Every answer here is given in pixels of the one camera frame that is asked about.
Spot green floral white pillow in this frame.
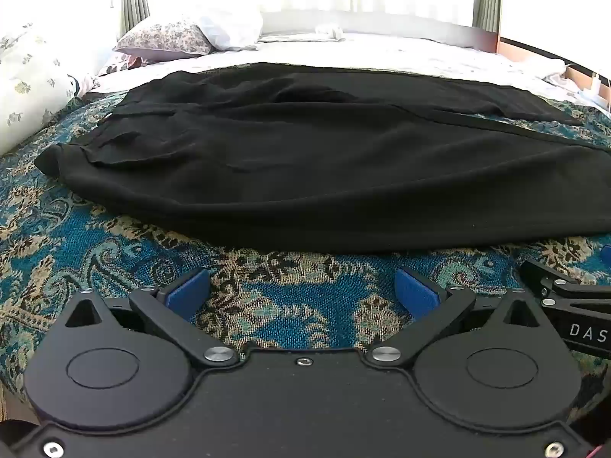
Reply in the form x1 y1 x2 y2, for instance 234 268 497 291
0 20 79 157

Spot plain white pillow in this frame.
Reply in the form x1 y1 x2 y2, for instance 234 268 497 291
195 8 264 53

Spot crumpled white cloth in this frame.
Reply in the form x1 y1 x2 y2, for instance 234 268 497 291
541 58 582 87

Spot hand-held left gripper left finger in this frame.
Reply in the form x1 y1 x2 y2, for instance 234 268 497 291
63 268 239 369

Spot white bed sheet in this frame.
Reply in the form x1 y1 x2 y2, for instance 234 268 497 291
82 33 611 122

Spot teal patterned blanket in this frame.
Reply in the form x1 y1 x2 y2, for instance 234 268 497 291
0 90 611 408

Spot red patterned cloth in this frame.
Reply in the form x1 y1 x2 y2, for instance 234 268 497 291
101 52 145 76

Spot wooden bed frame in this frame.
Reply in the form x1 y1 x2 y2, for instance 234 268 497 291
260 11 611 79

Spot purple floral pillow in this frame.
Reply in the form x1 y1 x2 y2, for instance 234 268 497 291
113 14 213 64

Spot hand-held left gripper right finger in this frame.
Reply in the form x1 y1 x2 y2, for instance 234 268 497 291
367 267 548 369

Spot black pants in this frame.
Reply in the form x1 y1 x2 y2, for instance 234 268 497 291
34 61 611 253

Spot rolled white cloth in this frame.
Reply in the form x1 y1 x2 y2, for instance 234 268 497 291
312 23 347 43

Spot light blue cloth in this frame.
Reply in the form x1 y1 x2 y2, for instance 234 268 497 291
575 87 611 108

